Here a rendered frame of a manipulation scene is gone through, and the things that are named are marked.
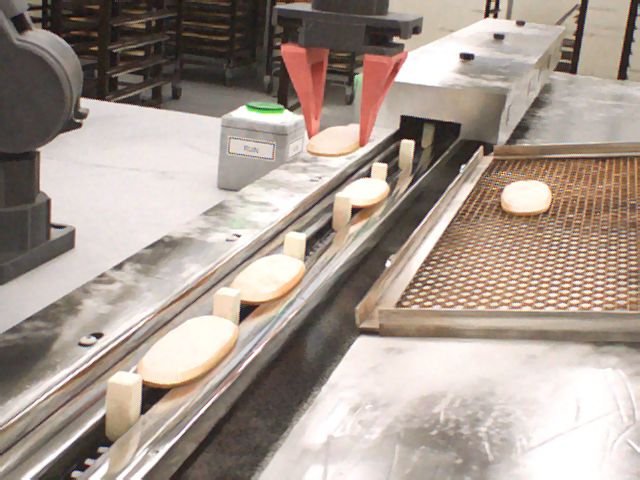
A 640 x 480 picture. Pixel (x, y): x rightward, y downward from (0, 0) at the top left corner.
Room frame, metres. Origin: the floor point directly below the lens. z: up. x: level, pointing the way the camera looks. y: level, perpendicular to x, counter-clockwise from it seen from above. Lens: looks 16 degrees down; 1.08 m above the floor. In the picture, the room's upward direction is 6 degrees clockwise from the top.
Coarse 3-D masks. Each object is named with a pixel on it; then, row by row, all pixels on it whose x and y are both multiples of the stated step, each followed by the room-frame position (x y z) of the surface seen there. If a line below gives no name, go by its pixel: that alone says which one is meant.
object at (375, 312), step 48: (528, 144) 0.99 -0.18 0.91; (576, 144) 0.98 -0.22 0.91; (624, 144) 0.97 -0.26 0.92; (480, 192) 0.85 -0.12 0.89; (576, 192) 0.82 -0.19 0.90; (624, 192) 0.81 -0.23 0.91; (432, 240) 0.68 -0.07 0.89; (480, 240) 0.69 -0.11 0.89; (576, 240) 0.67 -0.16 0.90; (384, 288) 0.57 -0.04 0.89; (432, 288) 0.58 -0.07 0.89; (480, 288) 0.58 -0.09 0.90; (432, 336) 0.50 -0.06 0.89; (480, 336) 0.50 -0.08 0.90; (528, 336) 0.49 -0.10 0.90; (576, 336) 0.49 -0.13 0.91; (624, 336) 0.48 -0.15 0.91
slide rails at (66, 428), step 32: (416, 128) 1.35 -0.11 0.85; (448, 128) 1.37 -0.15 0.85; (384, 160) 1.13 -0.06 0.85; (416, 160) 1.14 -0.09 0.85; (320, 224) 0.85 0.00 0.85; (352, 224) 0.86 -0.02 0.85; (256, 256) 0.74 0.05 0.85; (320, 256) 0.76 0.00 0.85; (256, 320) 0.61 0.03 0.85; (96, 384) 0.50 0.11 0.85; (192, 384) 0.51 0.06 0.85; (64, 416) 0.46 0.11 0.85; (96, 416) 0.46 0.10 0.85; (160, 416) 0.47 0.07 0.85; (32, 448) 0.43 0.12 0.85; (64, 448) 0.43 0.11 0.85; (128, 448) 0.44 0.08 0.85
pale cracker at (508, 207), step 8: (512, 184) 0.82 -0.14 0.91; (520, 184) 0.81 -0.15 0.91; (528, 184) 0.81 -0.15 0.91; (536, 184) 0.81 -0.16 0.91; (504, 192) 0.80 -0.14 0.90; (512, 192) 0.78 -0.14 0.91; (520, 192) 0.78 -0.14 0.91; (528, 192) 0.78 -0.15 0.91; (536, 192) 0.78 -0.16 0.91; (544, 192) 0.78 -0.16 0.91; (504, 200) 0.77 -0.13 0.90; (512, 200) 0.77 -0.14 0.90; (520, 200) 0.76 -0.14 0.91; (528, 200) 0.76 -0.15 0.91; (536, 200) 0.76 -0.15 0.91; (544, 200) 0.76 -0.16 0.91; (504, 208) 0.76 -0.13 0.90; (512, 208) 0.76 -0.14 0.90; (520, 208) 0.75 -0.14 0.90; (528, 208) 0.75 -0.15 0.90; (536, 208) 0.75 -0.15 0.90; (544, 208) 0.76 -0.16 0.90
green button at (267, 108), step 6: (252, 102) 1.08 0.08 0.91; (258, 102) 1.08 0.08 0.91; (264, 102) 1.09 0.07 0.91; (270, 102) 1.09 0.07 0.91; (246, 108) 1.07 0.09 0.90; (252, 108) 1.06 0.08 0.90; (258, 108) 1.06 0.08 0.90; (264, 108) 1.06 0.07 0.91; (270, 108) 1.06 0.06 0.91; (276, 108) 1.06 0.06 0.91; (282, 108) 1.07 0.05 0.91; (264, 114) 1.05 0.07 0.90; (270, 114) 1.06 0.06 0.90; (276, 114) 1.06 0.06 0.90
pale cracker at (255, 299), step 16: (272, 256) 0.72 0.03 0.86; (288, 256) 0.72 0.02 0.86; (256, 272) 0.67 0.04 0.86; (272, 272) 0.68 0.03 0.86; (288, 272) 0.69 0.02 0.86; (240, 288) 0.65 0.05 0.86; (256, 288) 0.65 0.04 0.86; (272, 288) 0.65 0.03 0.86; (288, 288) 0.67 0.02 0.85; (256, 304) 0.64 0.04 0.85
